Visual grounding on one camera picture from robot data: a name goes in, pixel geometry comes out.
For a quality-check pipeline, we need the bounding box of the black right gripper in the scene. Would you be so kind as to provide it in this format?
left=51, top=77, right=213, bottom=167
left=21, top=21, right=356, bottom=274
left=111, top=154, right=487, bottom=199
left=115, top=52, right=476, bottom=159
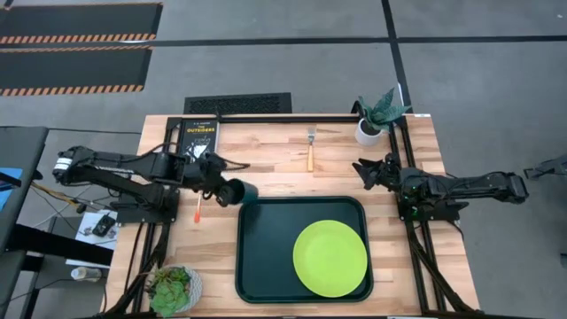
left=352, top=153, right=405, bottom=191

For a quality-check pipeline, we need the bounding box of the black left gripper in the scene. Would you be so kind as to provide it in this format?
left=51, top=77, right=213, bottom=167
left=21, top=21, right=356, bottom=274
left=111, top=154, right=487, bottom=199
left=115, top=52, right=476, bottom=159
left=193, top=152, right=243, bottom=208

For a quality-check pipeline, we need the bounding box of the dark green cup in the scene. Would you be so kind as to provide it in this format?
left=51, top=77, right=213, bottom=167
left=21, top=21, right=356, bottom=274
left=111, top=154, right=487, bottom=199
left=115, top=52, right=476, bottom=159
left=219, top=177, right=260, bottom=208

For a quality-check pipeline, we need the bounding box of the fork with wooden handle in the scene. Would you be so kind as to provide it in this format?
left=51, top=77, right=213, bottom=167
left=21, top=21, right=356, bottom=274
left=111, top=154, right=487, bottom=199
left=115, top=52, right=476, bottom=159
left=307, top=127, right=316, bottom=173

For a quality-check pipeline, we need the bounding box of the lime green plate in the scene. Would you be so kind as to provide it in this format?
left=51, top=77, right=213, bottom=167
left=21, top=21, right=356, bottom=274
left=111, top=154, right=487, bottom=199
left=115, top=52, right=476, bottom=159
left=292, top=219, right=369, bottom=299

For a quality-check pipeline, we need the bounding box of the dark green plastic tray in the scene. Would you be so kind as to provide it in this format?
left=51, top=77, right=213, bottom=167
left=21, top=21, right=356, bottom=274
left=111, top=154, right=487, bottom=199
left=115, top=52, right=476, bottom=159
left=235, top=196, right=375, bottom=305

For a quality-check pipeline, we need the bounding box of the snake plant in white pot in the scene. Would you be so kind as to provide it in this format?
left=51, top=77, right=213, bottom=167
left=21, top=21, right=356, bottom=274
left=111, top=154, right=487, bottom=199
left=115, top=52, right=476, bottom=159
left=354, top=87, right=412, bottom=147

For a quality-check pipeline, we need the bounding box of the black paperback book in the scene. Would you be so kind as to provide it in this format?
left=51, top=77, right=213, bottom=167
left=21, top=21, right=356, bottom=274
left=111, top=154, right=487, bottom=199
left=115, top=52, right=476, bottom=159
left=178, top=119, right=221, bottom=161

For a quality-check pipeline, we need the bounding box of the black floor vent grate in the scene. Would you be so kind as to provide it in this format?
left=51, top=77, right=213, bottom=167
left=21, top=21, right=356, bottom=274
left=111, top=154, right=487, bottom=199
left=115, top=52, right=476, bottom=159
left=183, top=92, right=293, bottom=115

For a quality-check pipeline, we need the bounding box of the succulent in patterned pot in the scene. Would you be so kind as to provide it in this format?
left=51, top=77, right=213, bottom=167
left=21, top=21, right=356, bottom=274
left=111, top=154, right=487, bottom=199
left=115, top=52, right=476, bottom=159
left=145, top=264, right=204, bottom=318

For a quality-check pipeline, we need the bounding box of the black handheld controller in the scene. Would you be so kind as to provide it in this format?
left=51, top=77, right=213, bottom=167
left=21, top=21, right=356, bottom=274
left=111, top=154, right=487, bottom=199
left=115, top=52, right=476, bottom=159
left=91, top=213, right=117, bottom=237

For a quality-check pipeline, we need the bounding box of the white paper sheet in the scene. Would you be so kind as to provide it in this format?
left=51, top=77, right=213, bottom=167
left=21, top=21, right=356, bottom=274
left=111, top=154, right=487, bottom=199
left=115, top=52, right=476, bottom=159
left=74, top=209, right=120, bottom=245

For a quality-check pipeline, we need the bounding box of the clear plastic bottle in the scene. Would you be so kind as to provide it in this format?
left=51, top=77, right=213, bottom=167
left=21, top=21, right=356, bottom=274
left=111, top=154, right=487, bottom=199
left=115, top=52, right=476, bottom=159
left=70, top=266, right=103, bottom=283

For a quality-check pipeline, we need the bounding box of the grey chair base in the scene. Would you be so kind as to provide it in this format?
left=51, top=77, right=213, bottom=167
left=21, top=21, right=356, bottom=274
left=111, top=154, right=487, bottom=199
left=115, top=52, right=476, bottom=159
left=524, top=154, right=567, bottom=181

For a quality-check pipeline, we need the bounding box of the black hazard-striped floor mat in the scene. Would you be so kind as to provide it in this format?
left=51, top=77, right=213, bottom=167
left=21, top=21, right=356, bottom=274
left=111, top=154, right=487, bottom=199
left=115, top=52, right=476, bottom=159
left=0, top=45, right=154, bottom=97
left=0, top=2, right=164, bottom=45

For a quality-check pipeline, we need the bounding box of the grey desk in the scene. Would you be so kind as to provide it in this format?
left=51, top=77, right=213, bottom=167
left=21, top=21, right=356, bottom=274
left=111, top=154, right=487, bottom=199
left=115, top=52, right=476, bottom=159
left=0, top=126, right=50, bottom=319

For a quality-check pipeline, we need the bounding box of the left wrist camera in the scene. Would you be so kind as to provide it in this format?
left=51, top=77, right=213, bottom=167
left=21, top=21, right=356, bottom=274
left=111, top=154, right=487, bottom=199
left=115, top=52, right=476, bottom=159
left=199, top=152, right=227, bottom=169

